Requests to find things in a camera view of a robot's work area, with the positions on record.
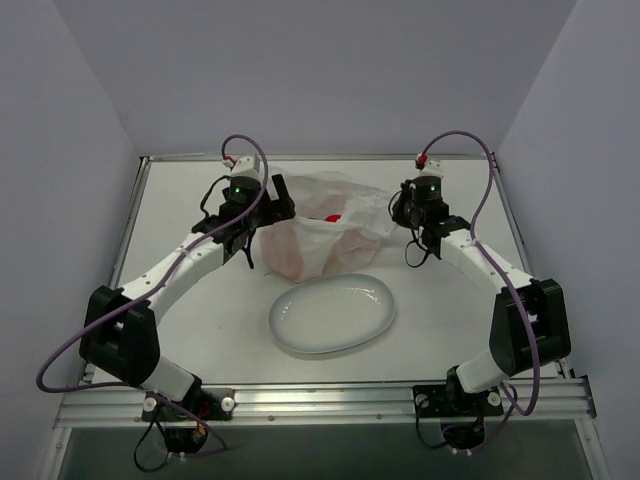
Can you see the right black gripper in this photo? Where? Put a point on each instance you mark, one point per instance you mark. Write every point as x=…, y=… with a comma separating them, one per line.
x=403, y=212

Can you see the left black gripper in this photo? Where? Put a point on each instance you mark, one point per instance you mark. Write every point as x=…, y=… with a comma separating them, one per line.
x=273, y=209

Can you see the white plastic bag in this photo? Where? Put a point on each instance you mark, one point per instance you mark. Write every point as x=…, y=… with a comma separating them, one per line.
x=307, y=246

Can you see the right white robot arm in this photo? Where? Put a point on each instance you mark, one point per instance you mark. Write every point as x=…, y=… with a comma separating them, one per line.
x=529, y=325

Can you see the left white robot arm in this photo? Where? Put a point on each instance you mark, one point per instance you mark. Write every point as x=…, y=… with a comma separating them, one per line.
x=123, y=340

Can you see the white oval plate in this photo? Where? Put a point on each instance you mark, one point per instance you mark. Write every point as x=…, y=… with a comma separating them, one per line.
x=332, y=314

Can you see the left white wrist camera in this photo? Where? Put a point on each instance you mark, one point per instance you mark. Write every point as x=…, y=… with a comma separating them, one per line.
x=247, y=166

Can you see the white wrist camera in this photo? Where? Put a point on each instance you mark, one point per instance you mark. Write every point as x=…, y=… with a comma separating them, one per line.
x=247, y=166
x=429, y=166

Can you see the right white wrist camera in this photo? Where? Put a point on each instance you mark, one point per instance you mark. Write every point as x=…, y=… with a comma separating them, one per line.
x=429, y=166

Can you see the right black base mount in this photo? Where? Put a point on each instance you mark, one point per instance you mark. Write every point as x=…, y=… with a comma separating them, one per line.
x=462, y=415

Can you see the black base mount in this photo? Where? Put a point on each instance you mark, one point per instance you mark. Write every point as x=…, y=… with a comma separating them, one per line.
x=185, y=426
x=462, y=415

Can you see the aluminium front rail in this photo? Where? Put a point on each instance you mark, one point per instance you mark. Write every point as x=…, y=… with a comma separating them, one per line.
x=312, y=404

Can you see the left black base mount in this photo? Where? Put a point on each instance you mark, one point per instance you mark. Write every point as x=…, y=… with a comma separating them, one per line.
x=185, y=426

